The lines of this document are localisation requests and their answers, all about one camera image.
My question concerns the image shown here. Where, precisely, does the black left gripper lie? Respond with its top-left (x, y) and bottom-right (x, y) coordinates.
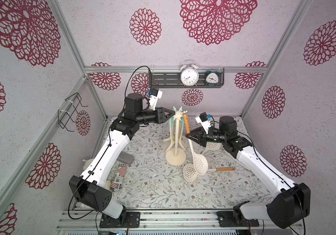
top-left (136, 107), bottom-right (175, 125)

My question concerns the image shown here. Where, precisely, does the cream skimmer green handle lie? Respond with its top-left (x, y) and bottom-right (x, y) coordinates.
top-left (163, 117), bottom-right (174, 153)
top-left (178, 117), bottom-right (188, 151)

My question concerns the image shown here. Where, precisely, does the lone skimmer orange handle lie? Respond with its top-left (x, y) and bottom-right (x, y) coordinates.
top-left (183, 114), bottom-right (208, 176)

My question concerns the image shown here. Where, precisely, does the cream skimmer edge-on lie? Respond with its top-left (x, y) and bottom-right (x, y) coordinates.
top-left (183, 163), bottom-right (235, 182)

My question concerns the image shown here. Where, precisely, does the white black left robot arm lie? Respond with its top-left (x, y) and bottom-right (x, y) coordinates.
top-left (69, 89), bottom-right (174, 221)

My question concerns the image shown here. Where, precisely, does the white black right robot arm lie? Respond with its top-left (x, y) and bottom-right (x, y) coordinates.
top-left (183, 113), bottom-right (311, 229)

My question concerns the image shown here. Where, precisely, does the cream utensil rack stand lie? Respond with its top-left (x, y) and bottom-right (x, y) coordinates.
top-left (165, 107), bottom-right (187, 166)

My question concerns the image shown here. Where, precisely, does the white alarm clock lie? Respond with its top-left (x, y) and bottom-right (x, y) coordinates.
top-left (179, 60), bottom-right (199, 86)

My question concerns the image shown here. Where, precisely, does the grey oblong case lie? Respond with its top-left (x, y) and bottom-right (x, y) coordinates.
top-left (117, 151), bottom-right (135, 165)

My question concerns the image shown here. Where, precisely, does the dark green alarm clock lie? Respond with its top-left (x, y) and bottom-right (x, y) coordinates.
top-left (204, 70), bottom-right (220, 86)

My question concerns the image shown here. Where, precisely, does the flag pattern packet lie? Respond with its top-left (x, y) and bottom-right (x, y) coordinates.
top-left (111, 164), bottom-right (128, 192)

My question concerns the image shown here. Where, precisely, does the white teddy bear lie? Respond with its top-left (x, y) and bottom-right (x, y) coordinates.
top-left (83, 158), bottom-right (112, 191)

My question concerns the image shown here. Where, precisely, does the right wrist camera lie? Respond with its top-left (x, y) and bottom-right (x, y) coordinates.
top-left (195, 112), bottom-right (212, 134)

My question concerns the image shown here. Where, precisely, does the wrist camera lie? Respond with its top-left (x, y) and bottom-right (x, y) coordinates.
top-left (147, 88), bottom-right (163, 111)
top-left (195, 112), bottom-right (212, 134)

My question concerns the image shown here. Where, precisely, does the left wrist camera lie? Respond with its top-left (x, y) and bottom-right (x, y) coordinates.
top-left (147, 88), bottom-right (163, 111)

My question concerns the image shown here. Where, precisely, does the grey wall shelf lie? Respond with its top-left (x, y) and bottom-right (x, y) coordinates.
top-left (148, 68), bottom-right (225, 89)

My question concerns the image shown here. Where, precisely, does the black wire wall rack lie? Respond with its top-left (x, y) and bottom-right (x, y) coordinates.
top-left (57, 92), bottom-right (88, 132)

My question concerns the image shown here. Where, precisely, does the metal base rail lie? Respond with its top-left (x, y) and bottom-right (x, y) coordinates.
top-left (53, 209), bottom-right (306, 235)

